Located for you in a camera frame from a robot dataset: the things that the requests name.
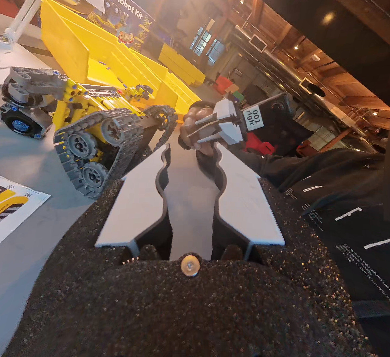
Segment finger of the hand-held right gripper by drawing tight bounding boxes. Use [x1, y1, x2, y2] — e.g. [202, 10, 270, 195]
[197, 121, 245, 146]
[193, 98, 236, 127]

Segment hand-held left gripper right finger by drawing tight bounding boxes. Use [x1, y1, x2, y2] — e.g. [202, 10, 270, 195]
[212, 143, 286, 261]

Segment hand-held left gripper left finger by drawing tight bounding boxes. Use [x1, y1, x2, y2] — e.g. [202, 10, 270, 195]
[94, 143, 172, 261]

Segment yellow brick toy robot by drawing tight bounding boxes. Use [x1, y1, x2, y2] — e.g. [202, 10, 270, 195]
[0, 66, 179, 198]

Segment printed sticker sheet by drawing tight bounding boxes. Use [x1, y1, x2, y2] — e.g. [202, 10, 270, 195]
[0, 175, 51, 243]

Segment grey desk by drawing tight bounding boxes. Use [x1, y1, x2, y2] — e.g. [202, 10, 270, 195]
[0, 13, 223, 348]

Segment person's right hand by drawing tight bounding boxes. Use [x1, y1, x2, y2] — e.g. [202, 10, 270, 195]
[178, 105, 220, 156]

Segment red storage bin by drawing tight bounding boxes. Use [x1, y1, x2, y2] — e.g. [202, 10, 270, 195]
[245, 133, 276, 155]
[213, 75, 233, 93]

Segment black fabric screen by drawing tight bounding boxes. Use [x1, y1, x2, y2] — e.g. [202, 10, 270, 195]
[265, 118, 314, 156]

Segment black pole lamp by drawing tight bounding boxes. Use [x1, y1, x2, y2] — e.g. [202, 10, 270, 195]
[306, 82, 326, 97]

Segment stacked yellow bins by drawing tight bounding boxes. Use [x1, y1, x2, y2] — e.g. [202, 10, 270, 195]
[158, 43, 206, 86]

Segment person's black printed hoodie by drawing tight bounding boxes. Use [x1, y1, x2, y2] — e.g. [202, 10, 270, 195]
[276, 148, 390, 357]

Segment blue robot kit box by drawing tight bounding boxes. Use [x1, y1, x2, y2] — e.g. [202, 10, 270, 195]
[87, 0, 156, 53]

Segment white book stand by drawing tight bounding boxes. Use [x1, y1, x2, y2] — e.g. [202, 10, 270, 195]
[0, 0, 84, 51]

